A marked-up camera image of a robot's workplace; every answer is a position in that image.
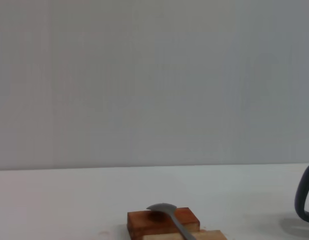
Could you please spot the dark grey ceramic cup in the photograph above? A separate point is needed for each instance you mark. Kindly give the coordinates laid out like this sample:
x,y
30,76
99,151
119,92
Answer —
x,y
300,195

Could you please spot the red-brown wooden block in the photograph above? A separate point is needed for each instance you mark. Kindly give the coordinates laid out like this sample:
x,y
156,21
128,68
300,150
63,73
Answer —
x,y
142,223

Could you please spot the light wooden block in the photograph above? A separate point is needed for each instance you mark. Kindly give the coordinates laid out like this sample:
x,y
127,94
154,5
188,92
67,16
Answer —
x,y
209,235

